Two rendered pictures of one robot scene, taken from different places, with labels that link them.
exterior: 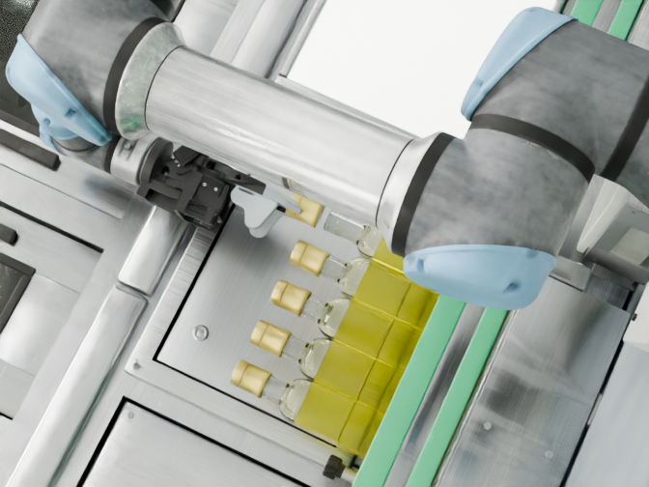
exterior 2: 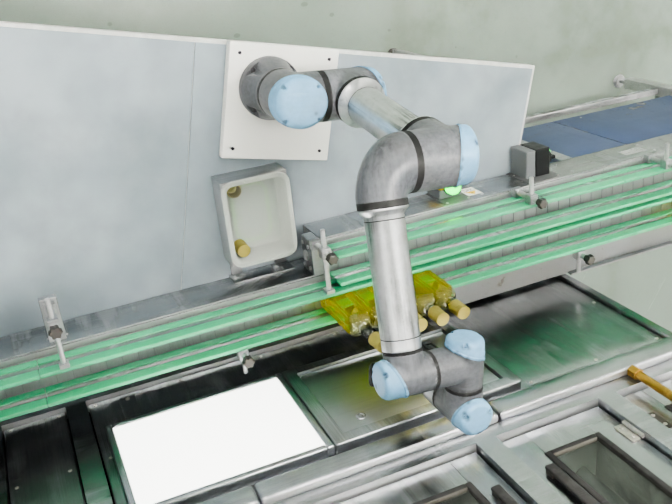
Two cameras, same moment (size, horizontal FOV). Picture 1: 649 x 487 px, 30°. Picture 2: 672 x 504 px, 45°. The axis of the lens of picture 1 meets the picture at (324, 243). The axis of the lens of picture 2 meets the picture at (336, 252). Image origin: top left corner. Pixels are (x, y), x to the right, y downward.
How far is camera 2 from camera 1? 2.10 m
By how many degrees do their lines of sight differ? 78
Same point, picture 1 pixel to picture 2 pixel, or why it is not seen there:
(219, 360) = not seen: hidden behind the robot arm
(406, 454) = (419, 228)
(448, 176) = (353, 74)
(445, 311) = (363, 246)
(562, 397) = (350, 217)
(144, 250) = not seen: hidden behind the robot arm
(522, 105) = (314, 74)
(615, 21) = (176, 325)
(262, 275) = not seen: hidden behind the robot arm
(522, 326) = (342, 230)
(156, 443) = (525, 370)
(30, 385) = (580, 413)
